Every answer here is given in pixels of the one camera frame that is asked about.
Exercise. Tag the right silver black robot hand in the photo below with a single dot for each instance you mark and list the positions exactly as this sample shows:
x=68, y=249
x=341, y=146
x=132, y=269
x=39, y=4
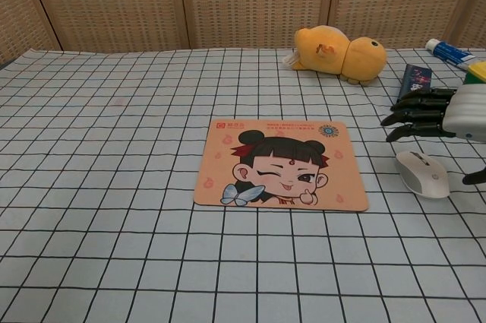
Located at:
x=467, y=110

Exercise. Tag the white computer mouse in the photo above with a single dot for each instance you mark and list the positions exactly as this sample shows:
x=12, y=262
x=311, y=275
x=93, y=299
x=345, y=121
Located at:
x=421, y=175

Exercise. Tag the orange cartoon girl mouse pad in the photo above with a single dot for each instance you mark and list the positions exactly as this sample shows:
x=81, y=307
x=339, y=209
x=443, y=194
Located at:
x=228, y=156

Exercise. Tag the green container with yellow lid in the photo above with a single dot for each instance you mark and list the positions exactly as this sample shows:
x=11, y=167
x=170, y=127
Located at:
x=476, y=74

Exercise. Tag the blue white toothpaste tube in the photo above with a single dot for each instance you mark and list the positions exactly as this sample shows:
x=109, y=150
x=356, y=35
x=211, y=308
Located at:
x=452, y=54

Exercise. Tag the dark blue printed box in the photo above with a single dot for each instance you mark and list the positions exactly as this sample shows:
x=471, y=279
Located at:
x=414, y=78

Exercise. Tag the yellow duck plush toy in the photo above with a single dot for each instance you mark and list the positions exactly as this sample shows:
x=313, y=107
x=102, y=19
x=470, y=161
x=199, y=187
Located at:
x=322, y=49

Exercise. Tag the white black grid tablecloth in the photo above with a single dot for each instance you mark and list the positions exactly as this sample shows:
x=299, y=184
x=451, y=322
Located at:
x=114, y=186

